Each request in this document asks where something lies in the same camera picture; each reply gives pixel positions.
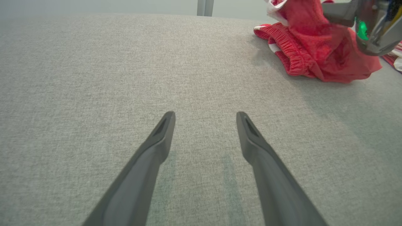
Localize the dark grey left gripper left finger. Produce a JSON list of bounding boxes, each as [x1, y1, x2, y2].
[[82, 111, 176, 226]]

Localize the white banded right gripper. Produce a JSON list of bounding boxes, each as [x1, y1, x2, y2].
[[322, 0, 402, 57]]

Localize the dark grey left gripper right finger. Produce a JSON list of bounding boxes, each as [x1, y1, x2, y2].
[[236, 111, 329, 226]]

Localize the red white basketball garment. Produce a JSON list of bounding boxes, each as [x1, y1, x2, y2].
[[253, 0, 402, 84]]

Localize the grey fabric sofa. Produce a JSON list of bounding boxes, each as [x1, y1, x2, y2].
[[0, 13, 402, 226]]

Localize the grey metal post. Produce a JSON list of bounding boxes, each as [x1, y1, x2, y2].
[[197, 0, 215, 17]]

